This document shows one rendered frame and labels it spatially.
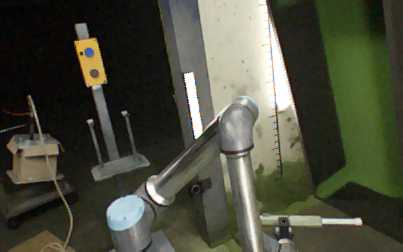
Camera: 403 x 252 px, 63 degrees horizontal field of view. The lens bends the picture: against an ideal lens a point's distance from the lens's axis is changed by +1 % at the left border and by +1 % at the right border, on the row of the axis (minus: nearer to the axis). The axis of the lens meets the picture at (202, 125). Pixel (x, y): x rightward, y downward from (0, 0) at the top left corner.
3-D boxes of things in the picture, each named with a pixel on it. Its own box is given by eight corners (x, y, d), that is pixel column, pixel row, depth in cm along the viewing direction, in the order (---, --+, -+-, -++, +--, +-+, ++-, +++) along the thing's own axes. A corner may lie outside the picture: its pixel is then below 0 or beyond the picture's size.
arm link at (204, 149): (118, 208, 145) (233, 94, 111) (137, 188, 160) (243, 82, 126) (143, 232, 145) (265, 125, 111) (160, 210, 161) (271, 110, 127)
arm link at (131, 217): (106, 253, 131) (96, 214, 126) (129, 226, 146) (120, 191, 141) (140, 256, 126) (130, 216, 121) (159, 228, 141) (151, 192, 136)
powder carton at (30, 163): (3, 169, 333) (5, 130, 329) (50, 166, 361) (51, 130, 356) (14, 184, 292) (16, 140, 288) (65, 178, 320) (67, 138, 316)
